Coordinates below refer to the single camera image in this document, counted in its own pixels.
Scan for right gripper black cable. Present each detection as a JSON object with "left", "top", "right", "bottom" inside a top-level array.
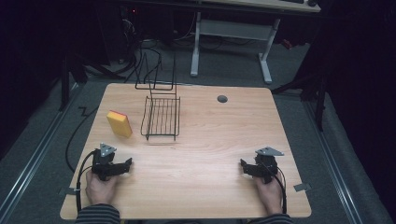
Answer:
[{"left": 260, "top": 161, "right": 288, "bottom": 215}]

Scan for yellow sponge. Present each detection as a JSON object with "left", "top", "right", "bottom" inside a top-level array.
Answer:
[{"left": 106, "top": 109, "right": 134, "bottom": 139}]

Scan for black floor cable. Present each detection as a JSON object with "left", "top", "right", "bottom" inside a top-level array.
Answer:
[{"left": 64, "top": 105, "right": 100, "bottom": 174}]

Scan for grey tape strip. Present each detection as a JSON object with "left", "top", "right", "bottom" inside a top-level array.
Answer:
[
  {"left": 293, "top": 182, "right": 312, "bottom": 192},
  {"left": 57, "top": 187, "right": 82, "bottom": 197}
]

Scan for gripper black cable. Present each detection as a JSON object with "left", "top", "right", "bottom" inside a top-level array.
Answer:
[
  {"left": 260, "top": 161, "right": 288, "bottom": 215},
  {"left": 75, "top": 148, "right": 101, "bottom": 215}
]

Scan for person's left hand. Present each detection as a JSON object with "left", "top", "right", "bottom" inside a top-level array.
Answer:
[{"left": 85, "top": 170, "right": 120, "bottom": 206}]

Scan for black wire rack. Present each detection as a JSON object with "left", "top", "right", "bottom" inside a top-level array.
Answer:
[{"left": 134, "top": 51, "right": 181, "bottom": 142}]

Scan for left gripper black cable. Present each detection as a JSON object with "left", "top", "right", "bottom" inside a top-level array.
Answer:
[{"left": 75, "top": 148, "right": 101, "bottom": 215}]

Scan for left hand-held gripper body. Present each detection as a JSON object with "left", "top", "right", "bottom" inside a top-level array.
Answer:
[{"left": 91, "top": 142, "right": 126, "bottom": 182}]

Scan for bundle of black cables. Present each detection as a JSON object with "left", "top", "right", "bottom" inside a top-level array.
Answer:
[{"left": 83, "top": 6, "right": 163, "bottom": 84}]

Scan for person's right hand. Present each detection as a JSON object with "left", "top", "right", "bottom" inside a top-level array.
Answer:
[{"left": 252, "top": 173, "right": 285, "bottom": 217}]

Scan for aluminium floor rail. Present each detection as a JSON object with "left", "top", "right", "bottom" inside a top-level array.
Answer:
[
  {"left": 0, "top": 82, "right": 80, "bottom": 224},
  {"left": 304, "top": 101, "right": 364, "bottom": 224}
]

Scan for black metal stand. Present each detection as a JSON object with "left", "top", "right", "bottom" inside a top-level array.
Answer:
[
  {"left": 271, "top": 55, "right": 328, "bottom": 133},
  {"left": 58, "top": 55, "right": 89, "bottom": 112}
]

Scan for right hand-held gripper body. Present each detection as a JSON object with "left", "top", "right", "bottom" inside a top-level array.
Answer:
[{"left": 247, "top": 147, "right": 285, "bottom": 185}]

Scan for white frame desk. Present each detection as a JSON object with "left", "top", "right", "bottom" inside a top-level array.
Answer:
[{"left": 190, "top": 0, "right": 321, "bottom": 85}]

